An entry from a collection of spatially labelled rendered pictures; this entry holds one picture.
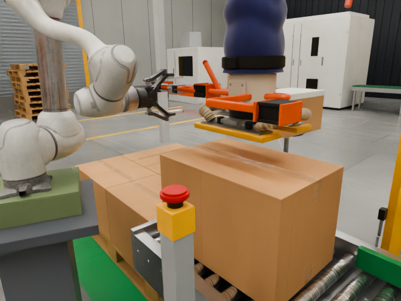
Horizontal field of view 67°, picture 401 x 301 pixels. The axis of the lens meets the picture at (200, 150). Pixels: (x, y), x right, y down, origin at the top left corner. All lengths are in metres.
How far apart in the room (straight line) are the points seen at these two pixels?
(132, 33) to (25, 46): 3.70
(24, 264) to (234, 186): 0.89
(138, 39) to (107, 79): 11.53
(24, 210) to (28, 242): 0.13
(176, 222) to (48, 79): 0.92
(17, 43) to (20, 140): 9.57
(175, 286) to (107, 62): 0.62
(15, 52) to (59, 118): 9.43
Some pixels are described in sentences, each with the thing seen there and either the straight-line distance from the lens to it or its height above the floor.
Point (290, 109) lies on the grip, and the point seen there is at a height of 1.21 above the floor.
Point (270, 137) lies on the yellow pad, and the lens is 0.99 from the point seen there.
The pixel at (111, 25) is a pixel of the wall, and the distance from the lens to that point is 12.00.
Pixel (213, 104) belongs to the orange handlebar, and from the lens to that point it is 0.91.
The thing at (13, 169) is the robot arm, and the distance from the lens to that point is 1.32.
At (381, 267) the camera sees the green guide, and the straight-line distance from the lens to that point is 1.33.
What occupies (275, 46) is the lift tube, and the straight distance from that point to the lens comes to 1.08.
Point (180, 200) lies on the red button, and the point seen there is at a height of 1.03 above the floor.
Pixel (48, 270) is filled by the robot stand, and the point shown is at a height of 0.52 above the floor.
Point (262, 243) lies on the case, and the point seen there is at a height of 0.78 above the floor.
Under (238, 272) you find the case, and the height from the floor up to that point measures 0.62.
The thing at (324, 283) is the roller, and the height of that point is 0.54.
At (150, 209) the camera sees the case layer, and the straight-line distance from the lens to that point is 1.71.
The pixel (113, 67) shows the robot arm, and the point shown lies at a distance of 0.91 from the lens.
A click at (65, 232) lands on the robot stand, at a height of 0.75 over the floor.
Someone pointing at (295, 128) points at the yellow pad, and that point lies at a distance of 1.12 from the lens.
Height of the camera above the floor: 1.33
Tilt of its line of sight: 17 degrees down
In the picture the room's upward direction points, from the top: 1 degrees counter-clockwise
